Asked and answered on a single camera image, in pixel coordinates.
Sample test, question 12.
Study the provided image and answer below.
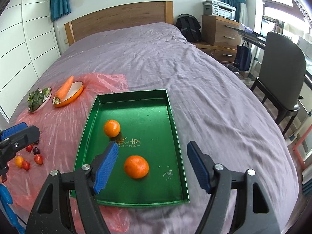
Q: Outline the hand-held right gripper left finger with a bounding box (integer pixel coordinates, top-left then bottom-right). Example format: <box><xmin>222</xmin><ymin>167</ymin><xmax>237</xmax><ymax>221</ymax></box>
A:
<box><xmin>26</xmin><ymin>141</ymin><xmax>119</xmax><ymax>234</ymax></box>

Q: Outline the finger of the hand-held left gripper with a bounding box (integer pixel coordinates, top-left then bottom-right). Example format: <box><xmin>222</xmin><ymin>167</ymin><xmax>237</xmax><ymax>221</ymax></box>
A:
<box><xmin>0</xmin><ymin>125</ymin><xmax>41</xmax><ymax>176</ymax></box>
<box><xmin>0</xmin><ymin>122</ymin><xmax>29</xmax><ymax>140</ymax></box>

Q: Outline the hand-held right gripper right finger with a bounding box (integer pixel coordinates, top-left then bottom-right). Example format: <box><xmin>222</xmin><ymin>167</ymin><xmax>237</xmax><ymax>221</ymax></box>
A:
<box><xmin>187</xmin><ymin>141</ymin><xmax>281</xmax><ymax>234</ymax></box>

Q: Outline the orange mandarin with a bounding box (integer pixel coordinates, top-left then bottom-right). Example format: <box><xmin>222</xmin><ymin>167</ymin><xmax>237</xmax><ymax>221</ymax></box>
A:
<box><xmin>104</xmin><ymin>119</ymin><xmax>121</xmax><ymax>137</ymax></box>
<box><xmin>123</xmin><ymin>155</ymin><xmax>150</xmax><ymax>179</ymax></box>

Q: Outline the green rectangular tray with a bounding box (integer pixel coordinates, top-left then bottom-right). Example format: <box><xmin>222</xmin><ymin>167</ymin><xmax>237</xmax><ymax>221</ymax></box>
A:
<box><xmin>69</xmin><ymin>88</ymin><xmax>190</xmax><ymax>208</ymax></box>

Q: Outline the green leafy vegetable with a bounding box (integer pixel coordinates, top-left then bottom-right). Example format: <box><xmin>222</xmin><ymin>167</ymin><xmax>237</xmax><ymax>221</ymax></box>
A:
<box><xmin>27</xmin><ymin>89</ymin><xmax>51</xmax><ymax>111</ymax></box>

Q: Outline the pink plastic sheet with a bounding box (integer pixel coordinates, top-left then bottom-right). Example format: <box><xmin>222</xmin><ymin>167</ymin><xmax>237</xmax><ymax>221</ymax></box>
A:
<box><xmin>5</xmin><ymin>73</ymin><xmax>131</xmax><ymax>234</ymax></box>

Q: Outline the white round plate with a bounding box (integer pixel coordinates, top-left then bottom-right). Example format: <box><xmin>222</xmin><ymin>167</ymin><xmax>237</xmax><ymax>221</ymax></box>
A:
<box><xmin>28</xmin><ymin>87</ymin><xmax>52</xmax><ymax>113</ymax></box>

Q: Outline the orange carrot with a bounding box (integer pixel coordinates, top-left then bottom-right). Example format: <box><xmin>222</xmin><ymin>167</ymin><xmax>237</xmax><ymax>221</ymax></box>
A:
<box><xmin>54</xmin><ymin>75</ymin><xmax>74</xmax><ymax>104</ymax></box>

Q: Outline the orange oval bowl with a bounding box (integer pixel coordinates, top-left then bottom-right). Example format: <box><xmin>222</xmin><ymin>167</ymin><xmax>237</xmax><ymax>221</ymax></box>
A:
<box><xmin>52</xmin><ymin>81</ymin><xmax>84</xmax><ymax>108</ymax></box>

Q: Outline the white wardrobe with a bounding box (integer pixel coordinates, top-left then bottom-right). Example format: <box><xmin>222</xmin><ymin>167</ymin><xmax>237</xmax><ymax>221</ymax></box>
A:
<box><xmin>0</xmin><ymin>0</ymin><xmax>61</xmax><ymax>122</ymax></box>

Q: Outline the trash bin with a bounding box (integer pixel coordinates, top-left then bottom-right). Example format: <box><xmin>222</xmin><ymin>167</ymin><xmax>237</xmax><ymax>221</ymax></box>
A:
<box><xmin>222</xmin><ymin>63</ymin><xmax>240</xmax><ymax>75</ymax></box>

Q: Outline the teal box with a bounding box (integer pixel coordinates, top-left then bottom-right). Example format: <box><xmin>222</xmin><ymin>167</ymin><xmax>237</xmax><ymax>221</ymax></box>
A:
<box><xmin>302</xmin><ymin>171</ymin><xmax>312</xmax><ymax>196</ymax></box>

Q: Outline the dark blue bag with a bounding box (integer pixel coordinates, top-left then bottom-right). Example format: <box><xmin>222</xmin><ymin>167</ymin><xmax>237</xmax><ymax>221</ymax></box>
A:
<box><xmin>233</xmin><ymin>41</ymin><xmax>252</xmax><ymax>71</ymax></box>

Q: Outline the grey chair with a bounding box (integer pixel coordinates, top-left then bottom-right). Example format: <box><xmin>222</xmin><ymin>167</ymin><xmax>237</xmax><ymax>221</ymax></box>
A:
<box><xmin>250</xmin><ymin>31</ymin><xmax>307</xmax><ymax>136</ymax></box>

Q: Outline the wooden drawer chest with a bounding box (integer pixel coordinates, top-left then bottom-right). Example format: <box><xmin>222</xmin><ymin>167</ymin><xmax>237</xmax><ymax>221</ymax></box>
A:
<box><xmin>190</xmin><ymin>15</ymin><xmax>244</xmax><ymax>64</ymax></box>

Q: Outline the desk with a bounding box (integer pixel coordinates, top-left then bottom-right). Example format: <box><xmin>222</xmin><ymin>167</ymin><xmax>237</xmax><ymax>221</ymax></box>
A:
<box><xmin>234</xmin><ymin>27</ymin><xmax>312</xmax><ymax>89</ymax></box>

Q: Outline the black backpack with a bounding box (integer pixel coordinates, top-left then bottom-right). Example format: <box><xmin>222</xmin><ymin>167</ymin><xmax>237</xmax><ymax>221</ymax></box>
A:
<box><xmin>175</xmin><ymin>14</ymin><xmax>202</xmax><ymax>43</ymax></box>

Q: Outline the wooden headboard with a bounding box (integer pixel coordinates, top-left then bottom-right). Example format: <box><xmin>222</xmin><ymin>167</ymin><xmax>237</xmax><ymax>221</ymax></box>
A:
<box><xmin>64</xmin><ymin>1</ymin><xmax>174</xmax><ymax>47</ymax></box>

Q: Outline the laptop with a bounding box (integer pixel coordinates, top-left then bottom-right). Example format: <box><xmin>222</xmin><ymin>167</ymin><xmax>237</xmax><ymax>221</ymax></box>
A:
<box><xmin>252</xmin><ymin>15</ymin><xmax>284</xmax><ymax>41</ymax></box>

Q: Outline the white printer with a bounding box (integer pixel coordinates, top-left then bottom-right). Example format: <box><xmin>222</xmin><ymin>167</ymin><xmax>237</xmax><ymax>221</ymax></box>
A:
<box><xmin>202</xmin><ymin>0</ymin><xmax>237</xmax><ymax>20</ymax></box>

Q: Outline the pink metal frame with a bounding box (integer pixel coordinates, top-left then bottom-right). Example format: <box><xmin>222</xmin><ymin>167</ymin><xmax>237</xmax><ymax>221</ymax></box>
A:
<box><xmin>292</xmin><ymin>129</ymin><xmax>312</xmax><ymax>168</ymax></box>

